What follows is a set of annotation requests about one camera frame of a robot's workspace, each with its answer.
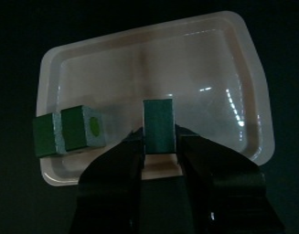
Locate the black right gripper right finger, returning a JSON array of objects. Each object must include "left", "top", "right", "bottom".
[{"left": 174, "top": 123, "right": 286, "bottom": 234}]

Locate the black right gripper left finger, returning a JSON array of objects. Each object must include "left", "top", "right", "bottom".
[{"left": 67, "top": 126, "right": 147, "bottom": 234}]

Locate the green toy sushi piece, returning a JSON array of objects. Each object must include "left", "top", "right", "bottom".
[{"left": 142, "top": 98, "right": 178, "bottom": 154}]

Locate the green toy sushi roll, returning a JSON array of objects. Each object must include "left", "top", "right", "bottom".
[
  {"left": 60, "top": 104, "right": 107, "bottom": 152},
  {"left": 32, "top": 112, "right": 68, "bottom": 159}
]

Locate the white rectangular plastic plate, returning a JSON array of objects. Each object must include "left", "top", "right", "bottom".
[{"left": 36, "top": 10, "right": 276, "bottom": 187}]

